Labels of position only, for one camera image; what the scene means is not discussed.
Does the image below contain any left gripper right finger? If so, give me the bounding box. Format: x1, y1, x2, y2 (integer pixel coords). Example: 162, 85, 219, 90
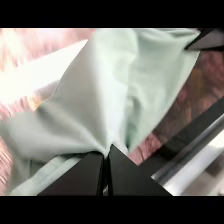
107, 143, 173, 197

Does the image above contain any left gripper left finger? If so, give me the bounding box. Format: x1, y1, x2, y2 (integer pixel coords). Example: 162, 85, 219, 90
37, 151, 106, 197

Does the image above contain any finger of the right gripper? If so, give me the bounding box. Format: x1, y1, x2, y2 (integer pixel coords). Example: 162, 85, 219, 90
184, 28, 224, 52

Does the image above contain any pale green shirt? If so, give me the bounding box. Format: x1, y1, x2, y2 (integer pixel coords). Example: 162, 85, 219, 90
0, 28, 202, 197

